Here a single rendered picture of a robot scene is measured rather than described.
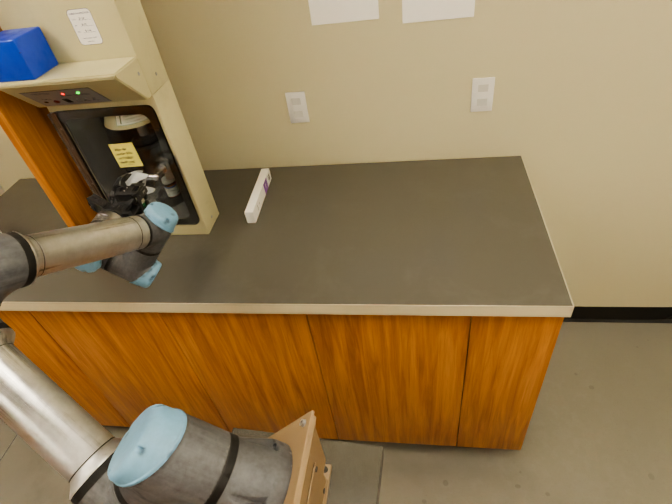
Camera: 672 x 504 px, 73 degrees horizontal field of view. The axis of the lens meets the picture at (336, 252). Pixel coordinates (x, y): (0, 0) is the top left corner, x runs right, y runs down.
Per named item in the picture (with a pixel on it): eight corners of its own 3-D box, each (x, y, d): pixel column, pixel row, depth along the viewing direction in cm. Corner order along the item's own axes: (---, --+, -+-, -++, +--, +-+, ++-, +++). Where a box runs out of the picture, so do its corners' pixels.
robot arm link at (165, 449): (221, 487, 61) (126, 451, 57) (178, 532, 67) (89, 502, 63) (237, 415, 72) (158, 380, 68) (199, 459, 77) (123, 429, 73)
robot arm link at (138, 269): (162, 265, 106) (117, 241, 102) (143, 296, 110) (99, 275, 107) (172, 247, 112) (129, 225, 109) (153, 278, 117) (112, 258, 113)
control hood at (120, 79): (43, 104, 122) (22, 66, 116) (153, 95, 117) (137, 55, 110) (17, 123, 114) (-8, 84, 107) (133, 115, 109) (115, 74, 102)
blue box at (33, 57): (25, 67, 115) (3, 29, 109) (59, 64, 113) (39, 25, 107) (-1, 83, 108) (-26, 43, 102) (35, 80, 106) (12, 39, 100)
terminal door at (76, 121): (115, 225, 150) (50, 111, 123) (201, 223, 145) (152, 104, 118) (114, 226, 149) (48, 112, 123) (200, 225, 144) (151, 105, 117)
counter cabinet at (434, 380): (116, 318, 257) (24, 186, 197) (493, 323, 222) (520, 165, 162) (48, 432, 208) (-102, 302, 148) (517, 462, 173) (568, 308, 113)
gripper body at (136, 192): (156, 203, 125) (137, 231, 116) (128, 204, 126) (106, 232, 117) (145, 180, 119) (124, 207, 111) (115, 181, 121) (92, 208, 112)
